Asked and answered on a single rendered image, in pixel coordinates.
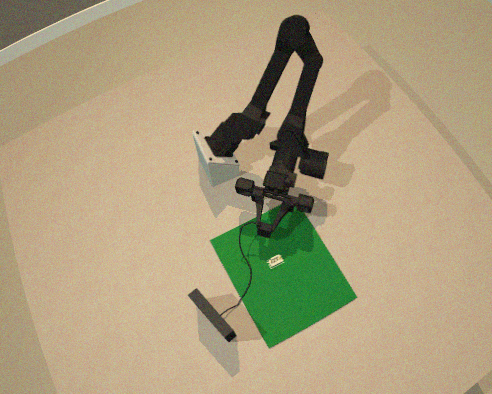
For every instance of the black square fan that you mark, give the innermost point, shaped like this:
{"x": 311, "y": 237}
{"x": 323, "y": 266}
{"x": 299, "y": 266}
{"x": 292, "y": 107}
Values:
{"x": 213, "y": 316}

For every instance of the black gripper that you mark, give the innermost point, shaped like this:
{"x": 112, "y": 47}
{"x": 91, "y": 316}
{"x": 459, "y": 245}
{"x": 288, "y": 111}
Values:
{"x": 247, "y": 187}

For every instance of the black cable with plug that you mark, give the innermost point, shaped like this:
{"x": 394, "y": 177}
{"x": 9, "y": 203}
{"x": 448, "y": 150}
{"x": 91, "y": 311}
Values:
{"x": 264, "y": 230}

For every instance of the green circuit board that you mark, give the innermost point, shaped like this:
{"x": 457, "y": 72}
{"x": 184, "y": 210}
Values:
{"x": 295, "y": 281}

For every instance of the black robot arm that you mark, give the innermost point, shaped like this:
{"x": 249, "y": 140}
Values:
{"x": 293, "y": 35}

